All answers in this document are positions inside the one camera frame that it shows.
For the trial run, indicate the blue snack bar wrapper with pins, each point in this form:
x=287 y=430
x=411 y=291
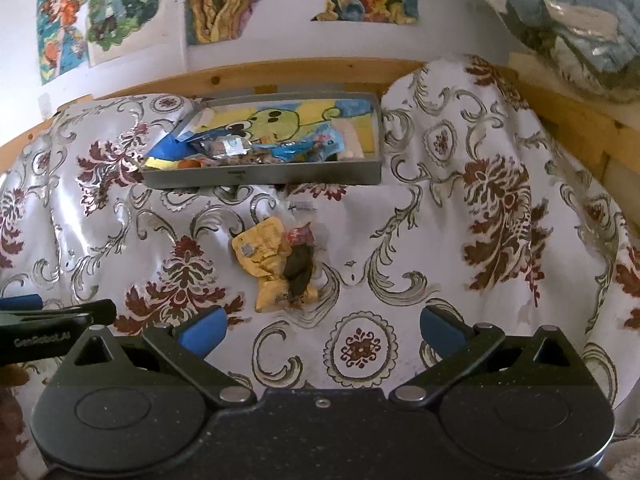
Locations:
x=319 y=145

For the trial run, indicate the wooden bed frame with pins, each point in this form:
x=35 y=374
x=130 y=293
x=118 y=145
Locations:
x=550 y=105

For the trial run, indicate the blue plastic wrapper in tray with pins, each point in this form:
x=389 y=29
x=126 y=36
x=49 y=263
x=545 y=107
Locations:
x=169 y=148

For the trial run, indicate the yellow snack packet dark fruit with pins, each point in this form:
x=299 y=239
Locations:
x=282 y=258

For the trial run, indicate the orange mandarin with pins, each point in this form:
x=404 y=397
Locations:
x=189 y=163

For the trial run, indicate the grey metal tray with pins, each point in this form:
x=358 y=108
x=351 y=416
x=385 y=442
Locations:
x=257 y=167

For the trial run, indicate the red hair girl painting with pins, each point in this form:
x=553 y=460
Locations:
x=61 y=41

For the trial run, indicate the frog drawing tray liner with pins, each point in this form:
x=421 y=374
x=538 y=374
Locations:
x=278 y=120

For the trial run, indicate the plastic bag of clothes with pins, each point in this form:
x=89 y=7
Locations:
x=592 y=44

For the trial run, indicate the clear wrapped pastry green label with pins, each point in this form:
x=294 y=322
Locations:
x=222 y=146

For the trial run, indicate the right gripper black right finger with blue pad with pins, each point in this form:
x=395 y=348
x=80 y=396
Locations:
x=461 y=349

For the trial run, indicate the person's left hand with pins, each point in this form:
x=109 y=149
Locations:
x=12 y=376

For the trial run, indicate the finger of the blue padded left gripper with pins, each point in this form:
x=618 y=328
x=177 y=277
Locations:
x=31 y=302

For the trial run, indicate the blonde girl cartoon painting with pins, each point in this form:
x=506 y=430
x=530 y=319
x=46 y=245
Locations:
x=116 y=28

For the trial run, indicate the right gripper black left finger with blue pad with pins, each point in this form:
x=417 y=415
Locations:
x=185 y=347

